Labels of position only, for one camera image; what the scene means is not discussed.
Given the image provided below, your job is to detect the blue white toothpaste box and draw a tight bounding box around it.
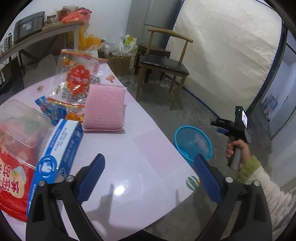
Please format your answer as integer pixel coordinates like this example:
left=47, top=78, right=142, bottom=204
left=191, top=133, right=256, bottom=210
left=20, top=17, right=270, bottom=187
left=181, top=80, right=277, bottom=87
left=26, top=119, right=83, bottom=215

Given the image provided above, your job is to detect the orange peel piece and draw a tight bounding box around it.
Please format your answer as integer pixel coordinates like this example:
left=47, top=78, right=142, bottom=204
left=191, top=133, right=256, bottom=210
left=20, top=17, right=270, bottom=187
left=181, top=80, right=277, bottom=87
left=65, top=113, right=84, bottom=123

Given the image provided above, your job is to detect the pink mesh sponge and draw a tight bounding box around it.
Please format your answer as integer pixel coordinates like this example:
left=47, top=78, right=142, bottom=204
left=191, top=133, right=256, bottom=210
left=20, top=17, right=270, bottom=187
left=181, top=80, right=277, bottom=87
left=82, top=84, right=125, bottom=131

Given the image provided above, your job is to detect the right forearm fuzzy sleeve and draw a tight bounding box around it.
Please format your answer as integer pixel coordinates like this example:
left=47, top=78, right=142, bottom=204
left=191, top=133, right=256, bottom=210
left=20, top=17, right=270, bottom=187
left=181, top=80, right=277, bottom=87
left=236, top=156, right=295, bottom=240

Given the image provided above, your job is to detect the right hand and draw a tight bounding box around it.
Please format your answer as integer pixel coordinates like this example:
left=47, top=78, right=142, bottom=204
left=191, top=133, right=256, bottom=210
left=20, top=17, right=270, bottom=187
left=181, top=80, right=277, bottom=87
left=225, top=140, right=251, bottom=169

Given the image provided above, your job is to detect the blue plastic waste basket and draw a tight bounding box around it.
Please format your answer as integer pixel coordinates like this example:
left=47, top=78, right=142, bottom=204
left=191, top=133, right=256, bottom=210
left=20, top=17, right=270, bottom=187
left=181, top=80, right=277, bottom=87
left=174, top=126, right=213, bottom=167

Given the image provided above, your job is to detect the wooden chair black seat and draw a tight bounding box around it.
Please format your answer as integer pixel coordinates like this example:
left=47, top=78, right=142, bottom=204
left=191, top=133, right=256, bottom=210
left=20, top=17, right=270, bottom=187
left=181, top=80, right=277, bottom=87
left=136, top=28, right=194, bottom=110

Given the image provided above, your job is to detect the blue snack wrapper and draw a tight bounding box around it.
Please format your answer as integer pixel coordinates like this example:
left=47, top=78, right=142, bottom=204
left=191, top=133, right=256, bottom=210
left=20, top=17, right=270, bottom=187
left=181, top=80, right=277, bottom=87
left=35, top=96, right=67, bottom=126

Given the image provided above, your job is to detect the clear plastic container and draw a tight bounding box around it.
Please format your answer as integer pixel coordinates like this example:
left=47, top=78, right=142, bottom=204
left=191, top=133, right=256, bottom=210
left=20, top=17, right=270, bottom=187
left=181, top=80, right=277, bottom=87
left=1, top=99, right=53, bottom=169

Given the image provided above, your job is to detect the white quilted mattress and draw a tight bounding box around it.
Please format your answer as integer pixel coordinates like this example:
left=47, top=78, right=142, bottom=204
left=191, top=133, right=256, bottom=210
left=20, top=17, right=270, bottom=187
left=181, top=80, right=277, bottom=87
left=167, top=1, right=282, bottom=120

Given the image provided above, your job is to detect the dark wooden stool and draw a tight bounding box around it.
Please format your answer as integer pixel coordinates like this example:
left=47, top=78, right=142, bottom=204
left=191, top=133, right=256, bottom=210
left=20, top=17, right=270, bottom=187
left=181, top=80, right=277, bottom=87
left=134, top=45, right=172, bottom=76

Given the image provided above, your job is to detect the clear red snack bag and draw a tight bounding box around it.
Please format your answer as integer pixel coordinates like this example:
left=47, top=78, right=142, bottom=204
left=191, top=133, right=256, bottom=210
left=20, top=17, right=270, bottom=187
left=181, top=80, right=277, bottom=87
left=47, top=49, right=107, bottom=108

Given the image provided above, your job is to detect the cardboard box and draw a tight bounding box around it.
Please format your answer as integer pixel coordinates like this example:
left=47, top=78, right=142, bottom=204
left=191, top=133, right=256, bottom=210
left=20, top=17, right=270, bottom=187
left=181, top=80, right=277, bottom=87
left=106, top=56, right=131, bottom=77

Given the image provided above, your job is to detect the grey refrigerator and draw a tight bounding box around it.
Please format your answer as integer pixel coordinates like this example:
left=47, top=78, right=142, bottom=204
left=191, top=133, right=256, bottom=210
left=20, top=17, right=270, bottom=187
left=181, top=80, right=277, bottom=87
left=125, top=0, right=184, bottom=45

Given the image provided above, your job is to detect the yellow plastic bag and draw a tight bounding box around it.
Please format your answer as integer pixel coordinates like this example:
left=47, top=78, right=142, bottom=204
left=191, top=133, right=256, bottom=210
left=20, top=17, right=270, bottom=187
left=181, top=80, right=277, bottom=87
left=78, top=26, right=104, bottom=50

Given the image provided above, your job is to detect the orange plastic bag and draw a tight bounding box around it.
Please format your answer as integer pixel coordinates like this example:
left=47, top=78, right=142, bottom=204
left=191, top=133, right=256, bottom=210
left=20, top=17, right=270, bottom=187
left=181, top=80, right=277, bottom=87
left=61, top=8, right=92, bottom=24

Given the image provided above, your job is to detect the grey rice cooker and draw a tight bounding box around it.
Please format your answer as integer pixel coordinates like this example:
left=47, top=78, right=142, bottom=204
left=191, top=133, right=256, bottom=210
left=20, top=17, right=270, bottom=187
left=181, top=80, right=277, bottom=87
left=13, top=11, right=45, bottom=45

